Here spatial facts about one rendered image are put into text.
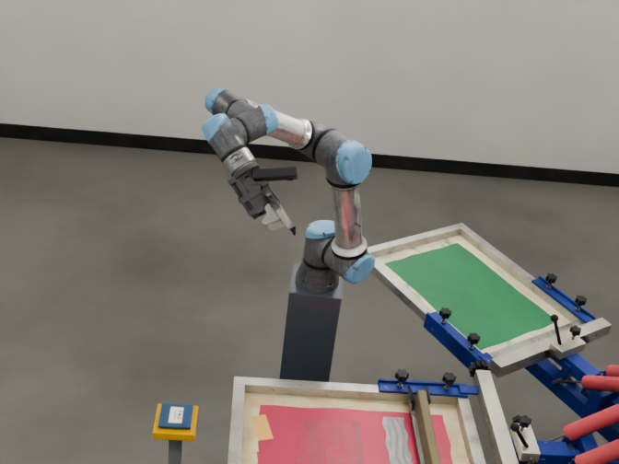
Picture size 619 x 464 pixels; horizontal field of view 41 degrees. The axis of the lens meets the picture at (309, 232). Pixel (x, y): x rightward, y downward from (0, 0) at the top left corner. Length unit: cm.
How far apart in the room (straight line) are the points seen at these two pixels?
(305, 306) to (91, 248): 253
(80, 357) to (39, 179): 187
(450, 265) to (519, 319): 41
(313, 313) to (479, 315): 75
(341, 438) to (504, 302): 106
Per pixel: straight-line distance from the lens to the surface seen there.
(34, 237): 530
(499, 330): 327
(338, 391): 280
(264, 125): 214
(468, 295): 341
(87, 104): 625
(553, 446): 274
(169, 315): 463
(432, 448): 258
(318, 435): 268
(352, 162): 239
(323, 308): 285
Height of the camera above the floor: 287
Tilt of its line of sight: 32 degrees down
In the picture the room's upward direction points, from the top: 7 degrees clockwise
